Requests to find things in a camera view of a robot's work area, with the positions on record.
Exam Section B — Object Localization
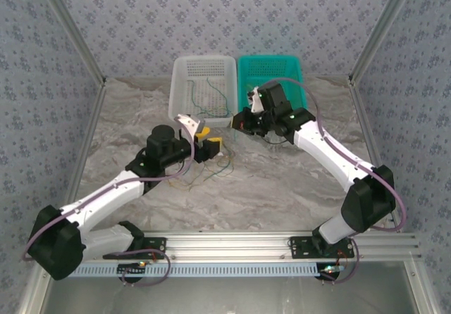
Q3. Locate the green cable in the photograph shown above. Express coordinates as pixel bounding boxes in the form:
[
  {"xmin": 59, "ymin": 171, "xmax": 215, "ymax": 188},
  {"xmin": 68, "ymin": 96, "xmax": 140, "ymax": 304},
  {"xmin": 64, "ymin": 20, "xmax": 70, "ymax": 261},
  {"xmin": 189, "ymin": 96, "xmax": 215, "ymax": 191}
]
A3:
[
  {"xmin": 200, "ymin": 148, "xmax": 236, "ymax": 183},
  {"xmin": 206, "ymin": 77, "xmax": 235, "ymax": 116},
  {"xmin": 185, "ymin": 80, "xmax": 212, "ymax": 116}
]

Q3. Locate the teal plastic mesh basket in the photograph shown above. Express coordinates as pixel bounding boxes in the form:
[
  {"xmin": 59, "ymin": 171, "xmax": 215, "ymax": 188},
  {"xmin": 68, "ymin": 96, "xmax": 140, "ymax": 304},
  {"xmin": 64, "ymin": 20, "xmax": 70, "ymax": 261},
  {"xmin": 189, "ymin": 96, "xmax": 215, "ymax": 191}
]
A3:
[{"xmin": 236, "ymin": 54, "xmax": 306, "ymax": 118}]

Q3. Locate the white plastic mesh basket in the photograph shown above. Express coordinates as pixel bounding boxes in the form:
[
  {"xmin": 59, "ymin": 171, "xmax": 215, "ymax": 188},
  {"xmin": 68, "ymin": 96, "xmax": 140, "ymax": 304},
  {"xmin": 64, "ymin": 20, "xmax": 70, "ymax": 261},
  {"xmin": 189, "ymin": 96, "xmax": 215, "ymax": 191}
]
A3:
[{"xmin": 168, "ymin": 55, "xmax": 237, "ymax": 129}]

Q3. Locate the small controller board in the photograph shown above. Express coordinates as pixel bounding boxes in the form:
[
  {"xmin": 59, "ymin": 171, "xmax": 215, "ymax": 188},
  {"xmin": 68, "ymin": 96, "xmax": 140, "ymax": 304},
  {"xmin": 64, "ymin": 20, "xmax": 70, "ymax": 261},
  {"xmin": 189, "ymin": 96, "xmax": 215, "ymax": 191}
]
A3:
[
  {"xmin": 118, "ymin": 260, "xmax": 151, "ymax": 283},
  {"xmin": 319, "ymin": 263, "xmax": 348, "ymax": 283}
]

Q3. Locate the grey metal base panel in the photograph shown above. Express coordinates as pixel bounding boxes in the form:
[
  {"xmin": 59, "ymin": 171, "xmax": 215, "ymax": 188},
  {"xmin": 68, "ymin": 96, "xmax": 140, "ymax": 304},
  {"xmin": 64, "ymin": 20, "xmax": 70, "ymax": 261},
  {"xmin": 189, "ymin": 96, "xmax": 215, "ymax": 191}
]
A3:
[{"xmin": 20, "ymin": 260, "xmax": 438, "ymax": 314}]

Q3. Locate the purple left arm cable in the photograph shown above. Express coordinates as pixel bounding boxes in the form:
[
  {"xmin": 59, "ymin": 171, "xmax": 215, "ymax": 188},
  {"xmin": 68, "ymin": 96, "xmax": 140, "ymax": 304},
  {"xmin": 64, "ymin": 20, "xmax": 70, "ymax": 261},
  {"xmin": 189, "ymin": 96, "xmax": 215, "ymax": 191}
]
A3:
[{"xmin": 21, "ymin": 123, "xmax": 197, "ymax": 287}]

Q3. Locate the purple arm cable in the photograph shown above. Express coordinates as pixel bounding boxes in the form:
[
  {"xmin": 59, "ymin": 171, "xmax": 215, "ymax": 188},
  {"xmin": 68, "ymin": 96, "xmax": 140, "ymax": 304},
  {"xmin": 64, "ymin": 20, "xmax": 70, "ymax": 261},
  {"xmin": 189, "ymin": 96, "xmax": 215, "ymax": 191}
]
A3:
[
  {"xmin": 262, "ymin": 77, "xmax": 407, "ymax": 285},
  {"xmin": 21, "ymin": 123, "xmax": 197, "ymax": 287}
]

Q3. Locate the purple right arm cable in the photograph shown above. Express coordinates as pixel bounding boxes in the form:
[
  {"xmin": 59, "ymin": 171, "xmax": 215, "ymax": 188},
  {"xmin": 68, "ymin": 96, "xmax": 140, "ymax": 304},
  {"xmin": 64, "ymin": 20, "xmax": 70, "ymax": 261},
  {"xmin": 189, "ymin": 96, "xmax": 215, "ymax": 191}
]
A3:
[{"xmin": 262, "ymin": 77, "xmax": 407, "ymax": 285}]

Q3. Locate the aluminium side rail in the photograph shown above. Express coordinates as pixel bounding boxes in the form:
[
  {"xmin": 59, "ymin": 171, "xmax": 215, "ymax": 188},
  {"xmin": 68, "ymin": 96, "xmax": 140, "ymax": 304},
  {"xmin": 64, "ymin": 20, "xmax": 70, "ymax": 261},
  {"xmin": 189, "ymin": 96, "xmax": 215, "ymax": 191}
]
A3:
[
  {"xmin": 65, "ymin": 77, "xmax": 109, "ymax": 206},
  {"xmin": 347, "ymin": 76, "xmax": 404, "ymax": 232}
]

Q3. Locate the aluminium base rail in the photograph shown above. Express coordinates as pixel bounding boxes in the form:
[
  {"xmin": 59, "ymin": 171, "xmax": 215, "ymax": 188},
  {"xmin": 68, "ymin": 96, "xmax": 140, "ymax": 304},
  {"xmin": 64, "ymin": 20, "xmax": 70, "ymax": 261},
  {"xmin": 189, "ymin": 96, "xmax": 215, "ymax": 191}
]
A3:
[{"xmin": 84, "ymin": 231, "xmax": 422, "ymax": 262}]

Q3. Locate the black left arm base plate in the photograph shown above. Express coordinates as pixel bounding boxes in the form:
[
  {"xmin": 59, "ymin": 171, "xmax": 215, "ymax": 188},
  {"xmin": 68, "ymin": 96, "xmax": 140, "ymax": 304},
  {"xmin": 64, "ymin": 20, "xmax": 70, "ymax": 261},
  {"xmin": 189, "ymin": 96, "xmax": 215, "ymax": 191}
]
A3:
[{"xmin": 101, "ymin": 236, "xmax": 168, "ymax": 260}]

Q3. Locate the white slotted cable duct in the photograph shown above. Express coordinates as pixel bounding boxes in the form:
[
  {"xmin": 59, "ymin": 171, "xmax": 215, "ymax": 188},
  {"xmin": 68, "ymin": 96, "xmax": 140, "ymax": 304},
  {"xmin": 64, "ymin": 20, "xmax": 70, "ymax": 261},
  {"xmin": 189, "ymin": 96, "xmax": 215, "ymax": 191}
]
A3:
[{"xmin": 68, "ymin": 261, "xmax": 318, "ymax": 278}]

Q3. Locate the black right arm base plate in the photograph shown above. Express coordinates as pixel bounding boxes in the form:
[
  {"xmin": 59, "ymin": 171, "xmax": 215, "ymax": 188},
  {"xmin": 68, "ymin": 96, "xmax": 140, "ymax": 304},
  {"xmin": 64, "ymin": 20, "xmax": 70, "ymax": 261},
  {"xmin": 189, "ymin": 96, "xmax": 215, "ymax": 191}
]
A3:
[{"xmin": 288, "ymin": 235, "xmax": 355, "ymax": 260}]

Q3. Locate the aluminium corner post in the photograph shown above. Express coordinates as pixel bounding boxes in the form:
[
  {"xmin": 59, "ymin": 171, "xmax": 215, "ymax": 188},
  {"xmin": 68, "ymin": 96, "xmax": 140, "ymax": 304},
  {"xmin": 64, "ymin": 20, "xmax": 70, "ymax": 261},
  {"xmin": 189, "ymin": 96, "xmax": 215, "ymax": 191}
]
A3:
[
  {"xmin": 37, "ymin": 0, "xmax": 108, "ymax": 84},
  {"xmin": 347, "ymin": 0, "xmax": 423, "ymax": 84}
]

